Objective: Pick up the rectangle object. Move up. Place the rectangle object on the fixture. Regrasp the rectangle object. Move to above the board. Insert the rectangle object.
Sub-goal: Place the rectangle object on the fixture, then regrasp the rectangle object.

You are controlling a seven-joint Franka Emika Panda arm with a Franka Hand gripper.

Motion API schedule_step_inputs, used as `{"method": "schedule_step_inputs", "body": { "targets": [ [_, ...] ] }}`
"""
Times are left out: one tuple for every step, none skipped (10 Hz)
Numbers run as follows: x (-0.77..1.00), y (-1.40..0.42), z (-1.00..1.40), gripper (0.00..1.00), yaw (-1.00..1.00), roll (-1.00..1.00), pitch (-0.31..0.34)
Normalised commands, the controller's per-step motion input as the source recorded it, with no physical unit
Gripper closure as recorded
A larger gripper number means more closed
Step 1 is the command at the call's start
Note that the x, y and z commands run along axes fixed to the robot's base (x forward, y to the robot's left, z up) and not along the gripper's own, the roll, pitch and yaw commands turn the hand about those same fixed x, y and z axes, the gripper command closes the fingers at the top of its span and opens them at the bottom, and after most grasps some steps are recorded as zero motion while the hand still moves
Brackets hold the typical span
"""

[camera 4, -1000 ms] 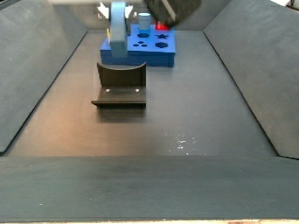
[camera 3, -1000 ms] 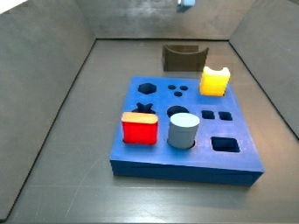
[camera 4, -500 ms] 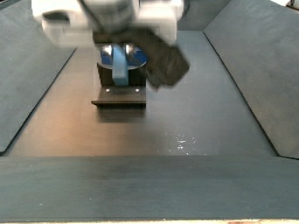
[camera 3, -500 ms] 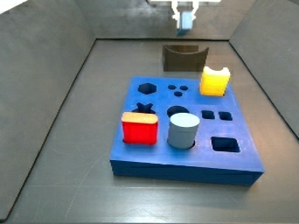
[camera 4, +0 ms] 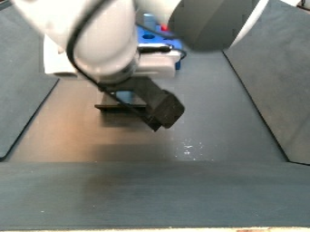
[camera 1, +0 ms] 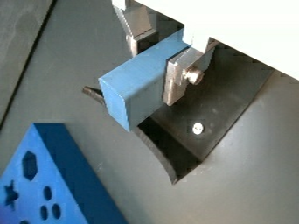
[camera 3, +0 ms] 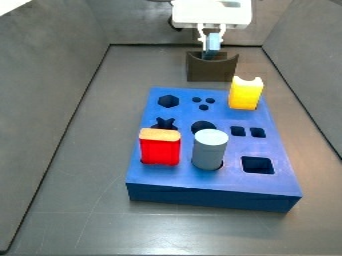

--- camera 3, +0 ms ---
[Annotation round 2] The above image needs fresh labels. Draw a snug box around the yellow notched block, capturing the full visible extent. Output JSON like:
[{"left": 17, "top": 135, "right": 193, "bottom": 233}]
[{"left": 228, "top": 76, "right": 264, "bottom": 110}]

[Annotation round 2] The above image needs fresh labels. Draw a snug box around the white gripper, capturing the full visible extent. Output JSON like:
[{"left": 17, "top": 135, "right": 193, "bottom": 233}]
[{"left": 171, "top": 0, "right": 252, "bottom": 51}]

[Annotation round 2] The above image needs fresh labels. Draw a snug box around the red block with tan top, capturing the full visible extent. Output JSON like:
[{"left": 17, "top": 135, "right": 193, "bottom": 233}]
[{"left": 139, "top": 128, "right": 181, "bottom": 166}]

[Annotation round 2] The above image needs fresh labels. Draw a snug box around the blue shape sorting board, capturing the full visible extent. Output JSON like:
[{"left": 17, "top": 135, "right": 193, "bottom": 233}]
[{"left": 125, "top": 87, "right": 302, "bottom": 212}]

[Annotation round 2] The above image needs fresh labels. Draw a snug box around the black curved fixture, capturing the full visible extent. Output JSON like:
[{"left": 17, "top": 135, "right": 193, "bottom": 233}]
[{"left": 185, "top": 51, "right": 239, "bottom": 82}]

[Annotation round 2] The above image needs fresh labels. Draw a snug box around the grey-blue cylinder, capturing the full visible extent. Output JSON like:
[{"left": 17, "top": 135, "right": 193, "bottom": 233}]
[{"left": 191, "top": 129, "right": 228, "bottom": 170}]

